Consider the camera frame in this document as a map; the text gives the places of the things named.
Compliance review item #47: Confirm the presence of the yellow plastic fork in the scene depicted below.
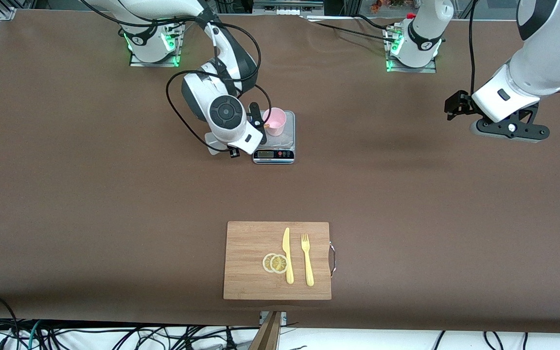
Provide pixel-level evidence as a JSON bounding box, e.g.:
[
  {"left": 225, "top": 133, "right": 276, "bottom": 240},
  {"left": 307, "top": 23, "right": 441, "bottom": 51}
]
[{"left": 301, "top": 233, "right": 315, "bottom": 287}]

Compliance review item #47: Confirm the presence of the silver digital kitchen scale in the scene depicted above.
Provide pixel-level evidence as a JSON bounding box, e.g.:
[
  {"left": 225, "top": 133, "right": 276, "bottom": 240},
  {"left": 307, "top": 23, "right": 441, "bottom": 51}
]
[{"left": 252, "top": 110, "right": 296, "bottom": 165}]

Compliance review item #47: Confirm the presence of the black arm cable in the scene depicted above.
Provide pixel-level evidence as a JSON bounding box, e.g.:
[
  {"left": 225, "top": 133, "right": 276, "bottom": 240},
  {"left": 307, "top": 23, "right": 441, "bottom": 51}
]
[
  {"left": 80, "top": 0, "right": 273, "bottom": 158},
  {"left": 468, "top": 0, "right": 480, "bottom": 94}
]

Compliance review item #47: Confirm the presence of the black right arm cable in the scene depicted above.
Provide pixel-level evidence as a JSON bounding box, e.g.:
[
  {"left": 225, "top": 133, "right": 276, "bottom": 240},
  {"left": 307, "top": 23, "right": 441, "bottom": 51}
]
[{"left": 80, "top": 0, "right": 273, "bottom": 158}]

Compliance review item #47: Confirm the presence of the small metal table bracket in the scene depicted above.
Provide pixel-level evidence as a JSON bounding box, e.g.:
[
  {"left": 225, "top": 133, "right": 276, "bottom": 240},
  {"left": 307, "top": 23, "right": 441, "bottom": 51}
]
[{"left": 259, "top": 311, "right": 288, "bottom": 326}]

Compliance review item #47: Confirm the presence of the yellow plastic knife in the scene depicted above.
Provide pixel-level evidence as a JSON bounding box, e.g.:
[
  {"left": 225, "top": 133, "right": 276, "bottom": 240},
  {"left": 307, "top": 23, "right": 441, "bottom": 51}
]
[{"left": 282, "top": 227, "right": 295, "bottom": 285}]

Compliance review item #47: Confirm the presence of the black cable on table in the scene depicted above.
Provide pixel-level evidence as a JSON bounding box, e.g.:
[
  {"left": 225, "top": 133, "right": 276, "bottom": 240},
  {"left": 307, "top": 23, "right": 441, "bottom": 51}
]
[
  {"left": 353, "top": 14, "right": 393, "bottom": 31},
  {"left": 307, "top": 19, "right": 400, "bottom": 44}
]

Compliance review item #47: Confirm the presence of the black left camera mount bracket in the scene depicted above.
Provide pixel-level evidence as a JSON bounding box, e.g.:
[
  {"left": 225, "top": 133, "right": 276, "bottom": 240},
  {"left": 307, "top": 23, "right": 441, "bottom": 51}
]
[{"left": 501, "top": 102, "right": 541, "bottom": 126}]

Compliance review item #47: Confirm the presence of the grey metal frame with strip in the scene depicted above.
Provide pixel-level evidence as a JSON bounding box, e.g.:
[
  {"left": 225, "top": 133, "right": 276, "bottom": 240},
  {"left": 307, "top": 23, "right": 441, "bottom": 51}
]
[{"left": 252, "top": 0, "right": 325, "bottom": 18}]

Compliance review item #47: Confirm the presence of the teal floor cable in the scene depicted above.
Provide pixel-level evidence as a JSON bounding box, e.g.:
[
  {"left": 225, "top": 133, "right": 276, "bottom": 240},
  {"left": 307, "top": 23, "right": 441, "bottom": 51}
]
[{"left": 26, "top": 320, "right": 43, "bottom": 350}]

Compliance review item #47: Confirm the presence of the bamboo cutting board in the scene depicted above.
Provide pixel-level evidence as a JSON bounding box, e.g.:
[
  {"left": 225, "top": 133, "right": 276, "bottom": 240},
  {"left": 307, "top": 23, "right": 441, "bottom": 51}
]
[{"left": 223, "top": 221, "right": 333, "bottom": 301}]

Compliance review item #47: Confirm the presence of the pink plastic cup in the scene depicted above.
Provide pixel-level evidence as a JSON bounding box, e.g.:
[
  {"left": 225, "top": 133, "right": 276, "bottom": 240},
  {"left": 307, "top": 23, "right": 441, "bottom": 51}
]
[{"left": 262, "top": 107, "right": 287, "bottom": 137}]

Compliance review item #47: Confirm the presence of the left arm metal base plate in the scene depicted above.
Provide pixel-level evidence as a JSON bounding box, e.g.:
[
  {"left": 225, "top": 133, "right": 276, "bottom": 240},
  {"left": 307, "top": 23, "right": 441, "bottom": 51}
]
[{"left": 386, "top": 24, "right": 437, "bottom": 73}]

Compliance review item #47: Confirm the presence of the wooden beam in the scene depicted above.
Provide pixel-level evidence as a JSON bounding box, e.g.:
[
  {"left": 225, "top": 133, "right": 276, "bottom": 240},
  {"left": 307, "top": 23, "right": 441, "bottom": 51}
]
[{"left": 250, "top": 311, "right": 283, "bottom": 350}]

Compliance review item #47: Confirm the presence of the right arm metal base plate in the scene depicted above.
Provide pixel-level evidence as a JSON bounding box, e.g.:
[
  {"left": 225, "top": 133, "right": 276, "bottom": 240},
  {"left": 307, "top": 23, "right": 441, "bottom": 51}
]
[{"left": 129, "top": 22, "right": 183, "bottom": 68}]

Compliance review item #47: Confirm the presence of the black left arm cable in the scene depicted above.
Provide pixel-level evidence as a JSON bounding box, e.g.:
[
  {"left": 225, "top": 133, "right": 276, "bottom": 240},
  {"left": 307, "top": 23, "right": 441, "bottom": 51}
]
[{"left": 468, "top": 0, "right": 480, "bottom": 94}]

